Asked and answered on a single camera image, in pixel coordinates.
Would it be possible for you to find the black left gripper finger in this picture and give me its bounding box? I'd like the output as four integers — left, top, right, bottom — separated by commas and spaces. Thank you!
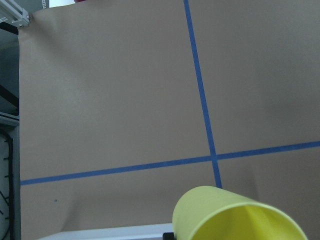
162, 232, 176, 240

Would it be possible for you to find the yellow plastic cup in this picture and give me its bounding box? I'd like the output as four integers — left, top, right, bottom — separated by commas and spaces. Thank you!
172, 186, 307, 240

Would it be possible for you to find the translucent white plastic box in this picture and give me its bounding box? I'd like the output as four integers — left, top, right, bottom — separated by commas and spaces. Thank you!
39, 223, 173, 240

